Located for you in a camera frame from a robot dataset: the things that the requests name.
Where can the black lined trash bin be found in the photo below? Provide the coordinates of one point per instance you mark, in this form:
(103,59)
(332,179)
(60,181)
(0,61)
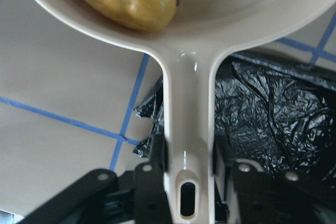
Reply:
(277,112)

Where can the beige plastic dustpan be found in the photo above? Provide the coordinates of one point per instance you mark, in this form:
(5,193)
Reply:
(189,50)

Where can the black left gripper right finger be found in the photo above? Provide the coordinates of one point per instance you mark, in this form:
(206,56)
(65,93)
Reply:
(244,193)

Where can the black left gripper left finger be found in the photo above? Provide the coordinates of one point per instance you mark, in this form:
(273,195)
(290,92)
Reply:
(101,196)

